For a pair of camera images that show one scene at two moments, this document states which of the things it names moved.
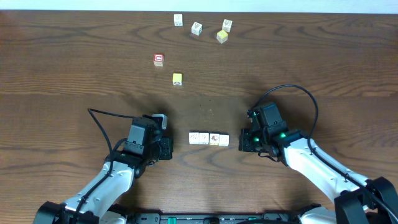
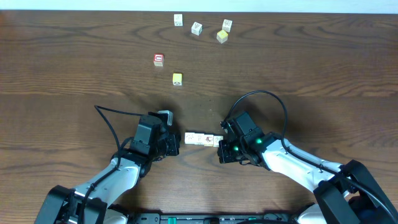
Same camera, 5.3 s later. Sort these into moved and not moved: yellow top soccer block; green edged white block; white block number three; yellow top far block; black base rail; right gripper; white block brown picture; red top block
Moved: white block brown picture; green edged white block; right gripper
Not moved: black base rail; white block number three; yellow top far block; yellow top soccer block; red top block
